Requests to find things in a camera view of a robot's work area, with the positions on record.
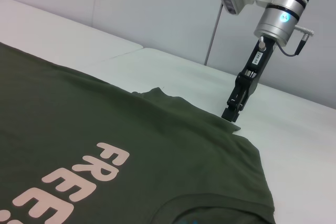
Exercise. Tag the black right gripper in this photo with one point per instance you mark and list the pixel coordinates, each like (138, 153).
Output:
(256, 69)

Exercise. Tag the dark green FREE t-shirt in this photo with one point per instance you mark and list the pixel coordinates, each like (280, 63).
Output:
(105, 119)

